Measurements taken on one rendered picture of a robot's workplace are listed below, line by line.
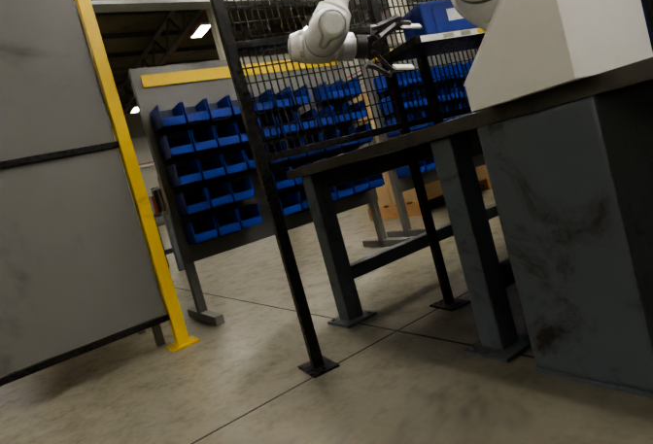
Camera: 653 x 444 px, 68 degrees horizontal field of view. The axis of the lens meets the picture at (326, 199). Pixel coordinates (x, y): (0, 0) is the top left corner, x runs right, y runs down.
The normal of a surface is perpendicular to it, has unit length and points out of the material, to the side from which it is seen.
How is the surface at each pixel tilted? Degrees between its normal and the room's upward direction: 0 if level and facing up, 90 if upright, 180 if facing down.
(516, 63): 90
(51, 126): 90
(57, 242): 90
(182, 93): 90
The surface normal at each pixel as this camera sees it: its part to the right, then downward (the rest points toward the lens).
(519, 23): -0.80, 0.25
